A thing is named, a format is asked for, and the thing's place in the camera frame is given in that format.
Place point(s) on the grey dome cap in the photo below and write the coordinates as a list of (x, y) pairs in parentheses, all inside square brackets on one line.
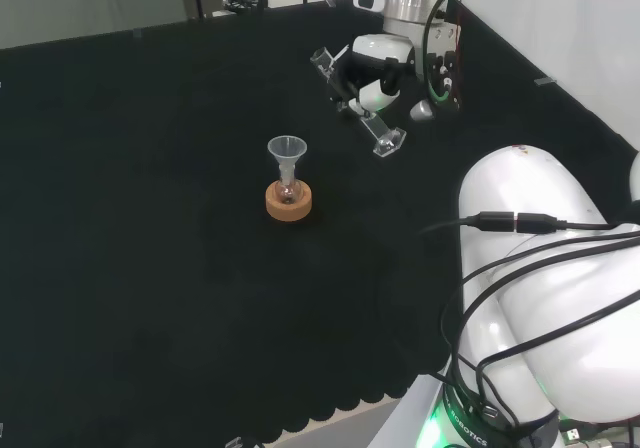
[(422, 110)]

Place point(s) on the clear glass graduated cylinder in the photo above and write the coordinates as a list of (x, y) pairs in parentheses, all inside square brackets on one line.
[(387, 140)]

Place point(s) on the black bench cloth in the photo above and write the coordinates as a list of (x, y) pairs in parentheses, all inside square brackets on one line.
[(150, 218)]

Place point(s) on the clear plastic funnel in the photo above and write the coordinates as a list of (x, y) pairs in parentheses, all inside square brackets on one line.
[(287, 148)]

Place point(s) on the clear round-bottom flask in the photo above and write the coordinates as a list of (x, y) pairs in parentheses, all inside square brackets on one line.
[(287, 194)]

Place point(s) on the pale board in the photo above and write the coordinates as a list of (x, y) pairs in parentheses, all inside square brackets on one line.
[(360, 428)]

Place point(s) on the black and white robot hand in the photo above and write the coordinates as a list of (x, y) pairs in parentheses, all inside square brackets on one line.
[(380, 47)]

